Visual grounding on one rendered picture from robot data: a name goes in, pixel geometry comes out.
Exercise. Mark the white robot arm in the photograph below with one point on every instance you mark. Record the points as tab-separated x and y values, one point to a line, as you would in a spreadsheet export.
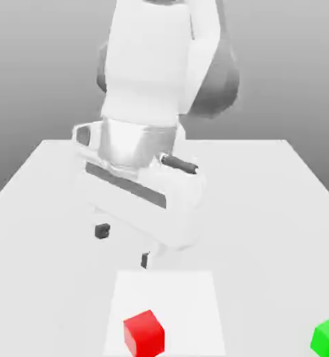
147	69

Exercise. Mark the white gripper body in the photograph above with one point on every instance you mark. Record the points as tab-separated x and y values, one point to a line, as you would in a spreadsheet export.
178	212

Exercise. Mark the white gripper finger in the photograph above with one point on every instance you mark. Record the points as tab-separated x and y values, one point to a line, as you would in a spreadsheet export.
102	231
145	260

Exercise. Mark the small red cube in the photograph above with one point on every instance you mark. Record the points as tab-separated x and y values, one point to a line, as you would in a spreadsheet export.
145	333

